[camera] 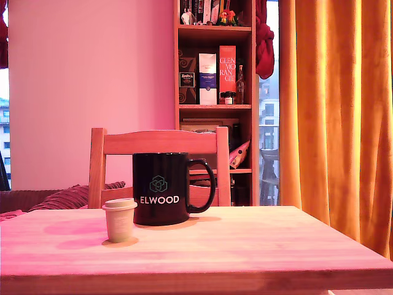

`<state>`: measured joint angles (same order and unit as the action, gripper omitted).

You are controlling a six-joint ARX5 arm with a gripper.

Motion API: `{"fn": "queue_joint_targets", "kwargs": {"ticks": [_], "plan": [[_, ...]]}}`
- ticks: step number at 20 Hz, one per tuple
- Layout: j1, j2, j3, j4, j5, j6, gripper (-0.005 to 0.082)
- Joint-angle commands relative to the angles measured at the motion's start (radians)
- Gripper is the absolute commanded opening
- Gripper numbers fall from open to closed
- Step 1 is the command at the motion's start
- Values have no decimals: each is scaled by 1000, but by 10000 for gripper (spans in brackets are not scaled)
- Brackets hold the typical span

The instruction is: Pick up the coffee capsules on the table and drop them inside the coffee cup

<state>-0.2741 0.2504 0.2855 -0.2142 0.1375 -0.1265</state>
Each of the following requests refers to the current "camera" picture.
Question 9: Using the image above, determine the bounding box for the beige coffee capsule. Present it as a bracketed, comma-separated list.
[101, 198, 138, 243]

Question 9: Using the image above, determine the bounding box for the wooden chair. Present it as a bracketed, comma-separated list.
[88, 126, 232, 210]

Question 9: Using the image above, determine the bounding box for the dark bottle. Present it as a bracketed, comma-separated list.
[232, 122, 242, 152]

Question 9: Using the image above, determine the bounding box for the pink patterned paper bag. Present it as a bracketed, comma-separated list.
[229, 140, 251, 170]

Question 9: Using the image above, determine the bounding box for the black Elwood mug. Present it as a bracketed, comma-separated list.
[132, 152, 216, 227]

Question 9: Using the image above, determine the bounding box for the dark box with spirals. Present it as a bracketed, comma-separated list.
[178, 49, 197, 104]

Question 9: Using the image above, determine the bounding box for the wooden bookshelf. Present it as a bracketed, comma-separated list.
[173, 0, 260, 207]

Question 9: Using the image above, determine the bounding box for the white and blue box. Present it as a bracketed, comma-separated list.
[198, 53, 217, 105]

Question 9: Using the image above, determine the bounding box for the clear glass bottle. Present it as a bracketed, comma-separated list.
[235, 65, 246, 104]

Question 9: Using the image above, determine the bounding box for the grey balcony stool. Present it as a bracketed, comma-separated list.
[260, 148, 280, 205]

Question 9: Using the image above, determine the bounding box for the red Glenmorangie box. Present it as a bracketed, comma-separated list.
[219, 45, 237, 105]

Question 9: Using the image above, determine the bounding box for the red knotted curtain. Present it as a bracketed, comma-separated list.
[254, 0, 275, 80]

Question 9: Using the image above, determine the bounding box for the white figurine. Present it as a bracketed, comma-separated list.
[180, 8, 195, 25]

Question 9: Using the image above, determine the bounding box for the colourful figurine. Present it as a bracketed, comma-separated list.
[216, 8, 239, 26]

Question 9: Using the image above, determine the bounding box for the ribbed cushion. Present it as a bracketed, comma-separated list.
[28, 181, 126, 213]

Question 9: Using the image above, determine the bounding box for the orange curtain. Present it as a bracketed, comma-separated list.
[278, 0, 393, 262]

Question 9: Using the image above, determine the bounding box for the dark ribbed sofa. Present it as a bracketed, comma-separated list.
[0, 189, 62, 214]

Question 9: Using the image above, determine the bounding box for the black stand leg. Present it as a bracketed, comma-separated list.
[0, 150, 12, 190]

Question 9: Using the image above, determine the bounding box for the pink cloth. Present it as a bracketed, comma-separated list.
[0, 210, 24, 222]

